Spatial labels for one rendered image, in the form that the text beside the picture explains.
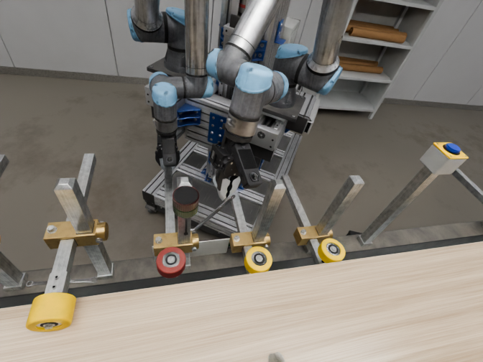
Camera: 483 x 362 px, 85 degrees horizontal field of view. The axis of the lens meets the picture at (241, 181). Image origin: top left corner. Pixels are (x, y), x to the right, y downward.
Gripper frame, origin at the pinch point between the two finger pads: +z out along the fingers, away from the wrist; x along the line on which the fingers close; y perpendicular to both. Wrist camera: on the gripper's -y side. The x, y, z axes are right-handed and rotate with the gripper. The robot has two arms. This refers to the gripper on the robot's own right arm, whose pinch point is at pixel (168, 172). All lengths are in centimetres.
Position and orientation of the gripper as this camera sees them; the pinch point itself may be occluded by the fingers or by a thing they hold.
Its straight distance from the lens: 109.6
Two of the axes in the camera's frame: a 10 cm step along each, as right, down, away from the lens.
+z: -1.6, 6.8, 7.1
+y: -2.1, -7.3, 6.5
